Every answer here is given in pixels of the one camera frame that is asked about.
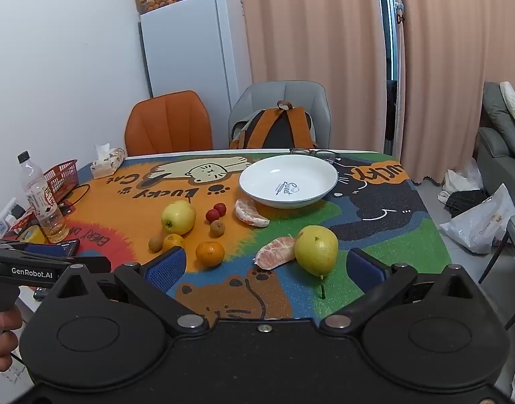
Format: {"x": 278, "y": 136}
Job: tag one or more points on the black eyeglasses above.
{"x": 312, "y": 150}

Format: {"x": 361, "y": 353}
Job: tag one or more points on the yellow tape roll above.
{"x": 30, "y": 235}

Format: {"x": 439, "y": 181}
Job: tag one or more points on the glass sliding door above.
{"x": 388, "y": 42}

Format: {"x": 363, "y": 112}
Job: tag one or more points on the peeled citrus segment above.
{"x": 250, "y": 213}
{"x": 276, "y": 253}

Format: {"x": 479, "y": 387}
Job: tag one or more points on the dark striped cloth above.
{"x": 465, "y": 202}

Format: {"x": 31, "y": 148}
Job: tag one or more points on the printed tissue box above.
{"x": 108, "y": 164}

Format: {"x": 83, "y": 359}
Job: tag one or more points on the yellow pear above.
{"x": 316, "y": 250}

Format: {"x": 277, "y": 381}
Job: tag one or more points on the orange chair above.
{"x": 169, "y": 124}

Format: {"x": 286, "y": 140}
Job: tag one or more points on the printed cartoon table mat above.
{"x": 367, "y": 227}

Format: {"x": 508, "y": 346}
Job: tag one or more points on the small white plastic bag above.
{"x": 459, "y": 181}

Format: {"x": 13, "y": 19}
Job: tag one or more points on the orange mandarin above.
{"x": 210, "y": 253}
{"x": 172, "y": 240}

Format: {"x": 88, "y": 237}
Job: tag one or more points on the orange and black backpack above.
{"x": 278, "y": 128}

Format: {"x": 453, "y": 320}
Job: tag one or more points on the yellow apple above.
{"x": 179, "y": 217}

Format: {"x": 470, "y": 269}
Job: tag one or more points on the red plastic basket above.
{"x": 62, "y": 176}

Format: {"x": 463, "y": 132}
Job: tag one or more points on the white bag on sofa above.
{"x": 514, "y": 101}

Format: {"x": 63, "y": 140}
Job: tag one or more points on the clear plastic bottle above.
{"x": 41, "y": 202}

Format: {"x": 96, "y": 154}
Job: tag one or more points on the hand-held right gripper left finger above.
{"x": 167, "y": 267}

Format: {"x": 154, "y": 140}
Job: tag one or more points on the white bowl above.
{"x": 299, "y": 174}

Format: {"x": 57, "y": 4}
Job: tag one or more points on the peach curtain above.
{"x": 308, "y": 29}
{"x": 463, "y": 71}

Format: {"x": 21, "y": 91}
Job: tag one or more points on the clear carton of eggs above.
{"x": 156, "y": 3}

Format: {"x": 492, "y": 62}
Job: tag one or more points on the person's left hand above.
{"x": 5, "y": 345}

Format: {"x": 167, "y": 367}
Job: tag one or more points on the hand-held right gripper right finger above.
{"x": 365, "y": 271}

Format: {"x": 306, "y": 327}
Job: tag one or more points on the small red fruit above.
{"x": 212, "y": 215}
{"x": 220, "y": 208}

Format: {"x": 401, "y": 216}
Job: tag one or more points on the grey sofa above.
{"x": 493, "y": 151}

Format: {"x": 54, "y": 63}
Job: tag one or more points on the grey chair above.
{"x": 282, "y": 92}

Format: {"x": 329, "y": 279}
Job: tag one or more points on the brown longan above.
{"x": 217, "y": 228}
{"x": 155, "y": 243}

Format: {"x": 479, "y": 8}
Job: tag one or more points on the white power strip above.
{"x": 3, "y": 227}

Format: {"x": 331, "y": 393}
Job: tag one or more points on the white fridge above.
{"x": 190, "y": 59}

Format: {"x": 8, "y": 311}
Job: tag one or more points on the dark smartphone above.
{"x": 51, "y": 248}

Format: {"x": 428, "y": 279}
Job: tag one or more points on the large white plastic bag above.
{"x": 480, "y": 223}

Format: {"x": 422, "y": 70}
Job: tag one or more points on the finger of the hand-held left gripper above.
{"x": 93, "y": 265}

